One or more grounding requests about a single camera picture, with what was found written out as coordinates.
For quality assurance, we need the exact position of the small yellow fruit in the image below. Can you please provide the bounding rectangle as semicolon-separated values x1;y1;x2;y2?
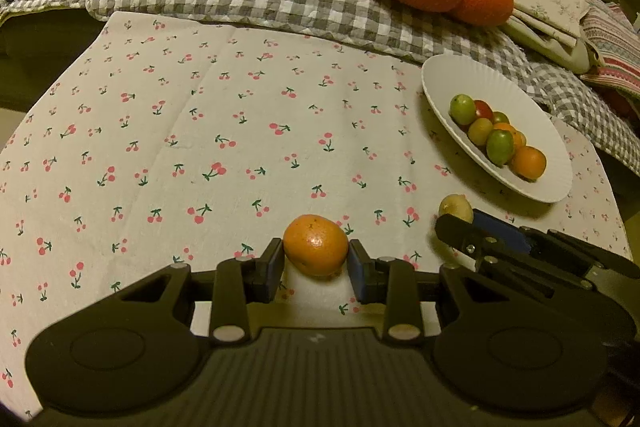
438;194;474;223

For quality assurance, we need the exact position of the large orange mandarin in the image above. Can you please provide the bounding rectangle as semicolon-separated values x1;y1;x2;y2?
510;145;547;182

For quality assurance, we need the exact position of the orange mandarin front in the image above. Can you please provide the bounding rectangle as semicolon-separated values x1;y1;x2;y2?
282;215;348;277

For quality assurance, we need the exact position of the small yellow-green fruit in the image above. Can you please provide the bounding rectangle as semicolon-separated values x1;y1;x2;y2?
468;117;494;148

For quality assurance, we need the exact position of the green oval fruit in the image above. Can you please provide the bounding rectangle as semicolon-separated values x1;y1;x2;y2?
492;112;510;124

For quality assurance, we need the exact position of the olive green round fruit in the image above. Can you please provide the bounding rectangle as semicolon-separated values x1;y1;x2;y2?
449;93;476;127

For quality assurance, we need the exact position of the orange mandarin in plate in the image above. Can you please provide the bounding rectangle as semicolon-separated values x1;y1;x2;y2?
494;122;526;150

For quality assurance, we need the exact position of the red tomato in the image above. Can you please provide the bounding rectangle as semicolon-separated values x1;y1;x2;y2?
474;100;494;122

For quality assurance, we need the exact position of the cherry print tablecloth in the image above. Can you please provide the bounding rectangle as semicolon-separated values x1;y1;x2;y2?
1;13;629;418

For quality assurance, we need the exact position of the white ribbed plate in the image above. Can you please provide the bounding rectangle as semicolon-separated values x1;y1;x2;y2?
421;55;573;204

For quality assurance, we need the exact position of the folded floral cloth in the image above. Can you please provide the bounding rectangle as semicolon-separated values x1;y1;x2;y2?
501;0;600;75

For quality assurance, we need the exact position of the striped knitted cushion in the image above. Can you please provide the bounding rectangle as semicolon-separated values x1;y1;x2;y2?
580;0;639;101

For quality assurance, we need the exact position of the grey checked blanket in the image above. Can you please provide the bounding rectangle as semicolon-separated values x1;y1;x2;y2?
1;0;639;170

